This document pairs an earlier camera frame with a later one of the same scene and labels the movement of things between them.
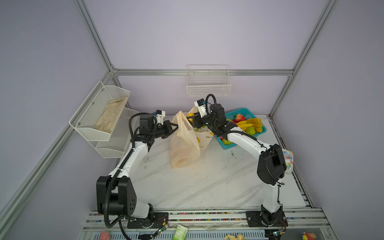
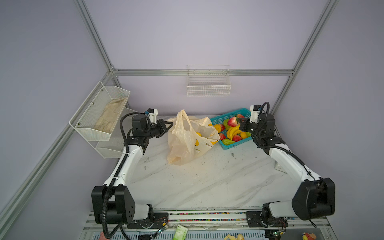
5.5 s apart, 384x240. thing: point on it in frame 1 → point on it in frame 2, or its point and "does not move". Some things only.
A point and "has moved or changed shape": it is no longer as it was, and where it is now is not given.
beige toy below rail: x=229 y=237 does not move
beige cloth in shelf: x=106 y=121 does not move
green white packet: x=180 y=233 does not move
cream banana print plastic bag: x=188 y=142 has moved or changed shape
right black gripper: x=196 y=120 → x=243 y=123
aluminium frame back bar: x=203 y=72 does not move
